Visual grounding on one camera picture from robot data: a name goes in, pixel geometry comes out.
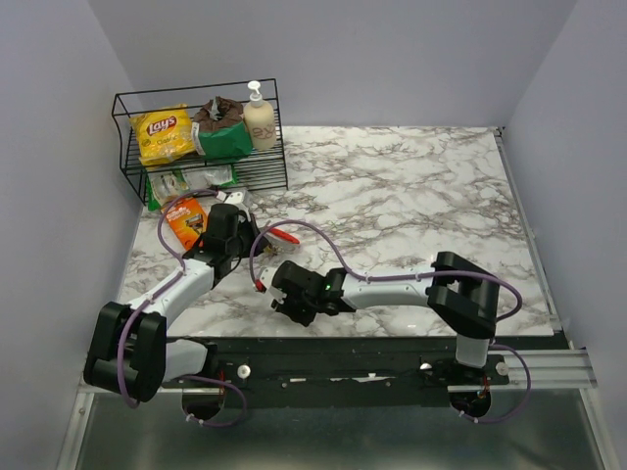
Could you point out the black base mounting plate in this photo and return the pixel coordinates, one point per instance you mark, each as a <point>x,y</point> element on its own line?
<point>338,372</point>

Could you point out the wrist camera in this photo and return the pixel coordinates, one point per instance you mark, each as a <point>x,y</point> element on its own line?
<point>271,293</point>
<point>240,199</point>

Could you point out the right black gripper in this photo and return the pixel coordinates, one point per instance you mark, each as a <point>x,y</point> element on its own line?
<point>303,319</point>

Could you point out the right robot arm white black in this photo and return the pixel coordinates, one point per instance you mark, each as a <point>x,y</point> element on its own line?
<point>462,294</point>

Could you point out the cream soap pump bottle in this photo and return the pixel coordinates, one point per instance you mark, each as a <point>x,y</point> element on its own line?
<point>259,118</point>

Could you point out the green brown snack bag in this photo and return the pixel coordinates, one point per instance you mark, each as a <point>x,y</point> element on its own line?
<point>219,131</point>

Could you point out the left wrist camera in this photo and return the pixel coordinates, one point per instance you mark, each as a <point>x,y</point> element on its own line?
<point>240,199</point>

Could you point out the yellow Lays chips bag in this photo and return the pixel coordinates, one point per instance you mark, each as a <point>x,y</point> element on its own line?
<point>163,136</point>

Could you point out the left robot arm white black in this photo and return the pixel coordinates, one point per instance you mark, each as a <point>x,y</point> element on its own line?
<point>161,313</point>

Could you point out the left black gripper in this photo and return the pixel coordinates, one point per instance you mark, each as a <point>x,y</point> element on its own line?
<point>248,222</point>

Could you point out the green white snack packet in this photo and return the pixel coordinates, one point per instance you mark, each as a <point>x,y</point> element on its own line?
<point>163,187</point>

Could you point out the aluminium rail frame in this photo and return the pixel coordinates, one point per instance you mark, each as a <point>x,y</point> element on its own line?
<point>545,417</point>

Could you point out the orange Gillette razor package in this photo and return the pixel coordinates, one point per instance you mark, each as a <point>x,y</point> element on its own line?
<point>187,220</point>

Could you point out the black wire shelf rack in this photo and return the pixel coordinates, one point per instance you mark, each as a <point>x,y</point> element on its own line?
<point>261,170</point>

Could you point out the metal key organizer red handle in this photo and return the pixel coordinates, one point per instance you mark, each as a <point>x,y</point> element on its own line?
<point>279,242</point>

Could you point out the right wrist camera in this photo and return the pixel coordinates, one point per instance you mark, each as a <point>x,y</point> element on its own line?
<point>271,293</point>

